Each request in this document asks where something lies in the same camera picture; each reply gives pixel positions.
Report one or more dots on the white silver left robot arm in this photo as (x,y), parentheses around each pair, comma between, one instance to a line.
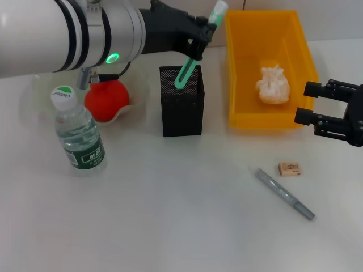
(42,37)

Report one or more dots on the green utility knife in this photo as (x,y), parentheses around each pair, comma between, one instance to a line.
(184,73)

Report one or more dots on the black mesh pen holder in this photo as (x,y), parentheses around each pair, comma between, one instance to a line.
(184,113)

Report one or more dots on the clear green-label water bottle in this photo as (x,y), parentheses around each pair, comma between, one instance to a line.
(79,136)

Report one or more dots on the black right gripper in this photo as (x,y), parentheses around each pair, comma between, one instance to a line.
(357,122)

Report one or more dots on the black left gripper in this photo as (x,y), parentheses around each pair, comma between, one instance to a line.
(167,31)

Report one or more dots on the beige eraser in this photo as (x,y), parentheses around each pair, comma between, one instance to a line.
(289,169)

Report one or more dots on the grey pen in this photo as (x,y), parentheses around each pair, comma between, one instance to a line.
(283,192)

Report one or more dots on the yellow plastic bin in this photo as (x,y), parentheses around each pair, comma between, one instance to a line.
(246,85)

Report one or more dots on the pale green glass fruit plate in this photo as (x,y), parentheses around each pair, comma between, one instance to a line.
(133,99)

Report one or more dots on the orange fruit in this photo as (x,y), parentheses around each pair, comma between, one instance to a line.
(109,99)

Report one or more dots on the white paper ball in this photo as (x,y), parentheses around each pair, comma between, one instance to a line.
(273,88)

